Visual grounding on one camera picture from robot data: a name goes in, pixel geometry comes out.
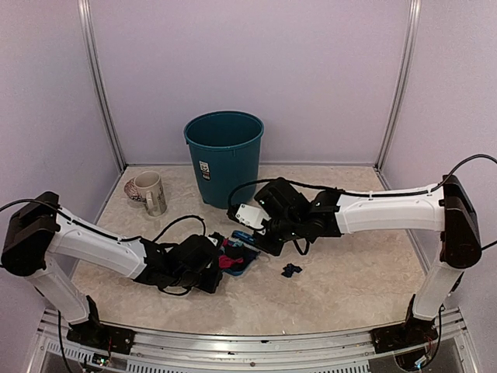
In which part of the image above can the blue plastic dustpan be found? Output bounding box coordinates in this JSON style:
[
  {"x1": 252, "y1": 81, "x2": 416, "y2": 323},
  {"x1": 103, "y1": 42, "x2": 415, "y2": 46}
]
[{"x1": 218, "y1": 239, "x2": 259, "y2": 277}]

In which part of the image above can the blue hand brush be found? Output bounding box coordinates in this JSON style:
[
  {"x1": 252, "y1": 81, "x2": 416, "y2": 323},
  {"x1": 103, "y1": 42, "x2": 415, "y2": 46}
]
[{"x1": 231, "y1": 230, "x2": 255, "y2": 245}]

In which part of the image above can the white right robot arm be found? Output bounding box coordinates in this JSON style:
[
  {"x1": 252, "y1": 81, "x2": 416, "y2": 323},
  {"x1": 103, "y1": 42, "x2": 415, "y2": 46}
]
[{"x1": 237, "y1": 176, "x2": 482, "y2": 345}]

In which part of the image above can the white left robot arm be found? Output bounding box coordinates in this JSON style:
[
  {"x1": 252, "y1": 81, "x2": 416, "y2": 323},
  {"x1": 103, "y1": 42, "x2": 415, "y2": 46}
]
[{"x1": 1, "y1": 192, "x2": 222, "y2": 346}]

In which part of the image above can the small navy paper scrap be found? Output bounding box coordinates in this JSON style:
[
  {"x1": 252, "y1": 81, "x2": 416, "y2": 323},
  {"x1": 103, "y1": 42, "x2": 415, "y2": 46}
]
[{"x1": 281, "y1": 263, "x2": 303, "y2": 278}]

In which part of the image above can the white ceramic mug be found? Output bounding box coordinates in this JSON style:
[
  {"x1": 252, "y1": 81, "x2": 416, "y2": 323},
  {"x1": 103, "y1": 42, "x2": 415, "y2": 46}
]
[{"x1": 123, "y1": 171, "x2": 167, "y2": 217}]

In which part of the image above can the teal plastic waste bin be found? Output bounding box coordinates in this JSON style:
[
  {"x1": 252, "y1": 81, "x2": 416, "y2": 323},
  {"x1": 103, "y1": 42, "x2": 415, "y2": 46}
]
[{"x1": 183, "y1": 111, "x2": 264, "y2": 209}]

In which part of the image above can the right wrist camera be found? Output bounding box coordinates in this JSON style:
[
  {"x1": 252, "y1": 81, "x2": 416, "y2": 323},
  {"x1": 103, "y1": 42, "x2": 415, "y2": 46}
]
[{"x1": 227, "y1": 204, "x2": 270, "y2": 232}]

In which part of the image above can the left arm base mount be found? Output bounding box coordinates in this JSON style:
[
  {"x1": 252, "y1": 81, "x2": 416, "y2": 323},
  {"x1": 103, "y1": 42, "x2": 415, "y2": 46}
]
[{"x1": 67, "y1": 295, "x2": 136, "y2": 355}]

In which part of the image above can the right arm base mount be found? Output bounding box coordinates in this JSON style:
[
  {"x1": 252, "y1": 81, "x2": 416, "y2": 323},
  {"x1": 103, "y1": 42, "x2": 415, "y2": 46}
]
[{"x1": 370, "y1": 305, "x2": 439, "y2": 354}]

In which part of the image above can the aluminium front rail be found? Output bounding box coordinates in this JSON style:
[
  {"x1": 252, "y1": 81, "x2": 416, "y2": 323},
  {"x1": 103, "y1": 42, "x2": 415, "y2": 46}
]
[{"x1": 26, "y1": 309, "x2": 478, "y2": 372}]

